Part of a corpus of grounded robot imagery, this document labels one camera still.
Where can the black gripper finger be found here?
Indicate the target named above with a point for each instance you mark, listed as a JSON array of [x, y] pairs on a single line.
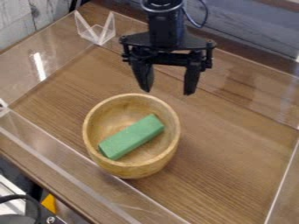
[[190, 78], [144, 74]]

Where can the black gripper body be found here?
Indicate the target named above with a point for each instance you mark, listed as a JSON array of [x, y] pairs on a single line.
[[166, 44]]

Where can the green rectangular block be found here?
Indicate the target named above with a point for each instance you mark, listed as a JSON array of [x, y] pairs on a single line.
[[134, 135]]

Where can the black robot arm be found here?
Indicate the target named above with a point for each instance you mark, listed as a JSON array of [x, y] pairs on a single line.
[[166, 44]]

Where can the brown wooden bowl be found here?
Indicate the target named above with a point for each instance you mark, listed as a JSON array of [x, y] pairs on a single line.
[[112, 115]]

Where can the clear acrylic corner bracket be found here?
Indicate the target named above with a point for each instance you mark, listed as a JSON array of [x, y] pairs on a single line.
[[97, 34]]

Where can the clear acrylic front wall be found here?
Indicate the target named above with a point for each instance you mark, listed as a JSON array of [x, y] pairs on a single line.
[[41, 140]]

